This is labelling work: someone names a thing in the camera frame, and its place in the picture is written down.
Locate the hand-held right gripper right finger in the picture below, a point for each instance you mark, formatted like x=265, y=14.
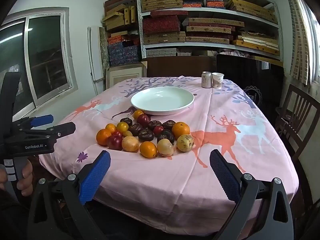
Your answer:
x=223, y=177

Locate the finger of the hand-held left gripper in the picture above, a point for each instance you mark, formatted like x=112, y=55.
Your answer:
x=42, y=120
x=65, y=128

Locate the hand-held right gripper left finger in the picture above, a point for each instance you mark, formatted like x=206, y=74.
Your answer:
x=96, y=177

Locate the small pale yellow fruit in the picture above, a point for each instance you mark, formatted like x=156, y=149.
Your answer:
x=127, y=133

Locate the round yellow fruit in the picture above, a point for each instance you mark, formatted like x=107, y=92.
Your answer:
x=122, y=126

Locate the large orange tangerine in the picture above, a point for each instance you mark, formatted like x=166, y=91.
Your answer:
x=180, y=129

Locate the white ceramic plate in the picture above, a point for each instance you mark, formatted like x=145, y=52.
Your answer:
x=162, y=100

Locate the person's left hand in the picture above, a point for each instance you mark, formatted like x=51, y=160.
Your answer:
x=26, y=177

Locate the pink deer print tablecloth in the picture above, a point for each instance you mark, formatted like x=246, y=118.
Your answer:
x=175, y=180

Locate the sliding glass window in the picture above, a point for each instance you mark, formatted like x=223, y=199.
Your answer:
x=47, y=55

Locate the person's dark clothing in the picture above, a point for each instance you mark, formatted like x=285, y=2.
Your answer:
x=10, y=217

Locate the flat cardboard picture box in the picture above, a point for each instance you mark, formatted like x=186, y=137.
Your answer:
x=125, y=76

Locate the white leaning board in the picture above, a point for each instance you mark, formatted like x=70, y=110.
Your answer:
x=96, y=55

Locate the marbled leaning panel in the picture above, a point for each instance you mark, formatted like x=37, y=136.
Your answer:
x=103, y=47

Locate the stack of blue floral boxes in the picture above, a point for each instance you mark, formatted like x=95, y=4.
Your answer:
x=122, y=53

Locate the white paper cup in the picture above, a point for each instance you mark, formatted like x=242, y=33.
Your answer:
x=217, y=81

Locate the pink white drink can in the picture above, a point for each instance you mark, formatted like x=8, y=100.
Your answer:
x=206, y=80

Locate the dark wooden chair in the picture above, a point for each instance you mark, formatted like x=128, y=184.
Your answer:
x=297, y=110

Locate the stack of orange patterned boxes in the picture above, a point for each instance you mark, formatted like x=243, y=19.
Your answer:
x=115, y=40

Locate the black glossy panel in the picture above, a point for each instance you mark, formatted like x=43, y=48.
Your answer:
x=250, y=75

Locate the brown wooden board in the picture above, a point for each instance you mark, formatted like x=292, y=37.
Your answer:
x=180, y=66

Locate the stack of yellow brown boxes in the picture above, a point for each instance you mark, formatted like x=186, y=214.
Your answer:
x=117, y=20

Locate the grey woven flat box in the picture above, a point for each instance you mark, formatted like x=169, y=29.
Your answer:
x=162, y=52

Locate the pink bundled cloth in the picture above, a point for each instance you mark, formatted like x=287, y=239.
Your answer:
x=233, y=53

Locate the stack of yellow wooden frames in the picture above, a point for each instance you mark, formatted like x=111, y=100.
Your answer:
x=257, y=45

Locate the white metal shelf rack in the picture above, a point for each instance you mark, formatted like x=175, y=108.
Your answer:
x=175, y=45

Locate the stack of dark red boxes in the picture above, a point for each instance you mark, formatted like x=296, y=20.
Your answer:
x=161, y=25

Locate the brick pattern curtain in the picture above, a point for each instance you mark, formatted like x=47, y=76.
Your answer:
x=298, y=42

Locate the bright window with white frame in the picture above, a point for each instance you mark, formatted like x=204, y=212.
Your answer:
x=315, y=42

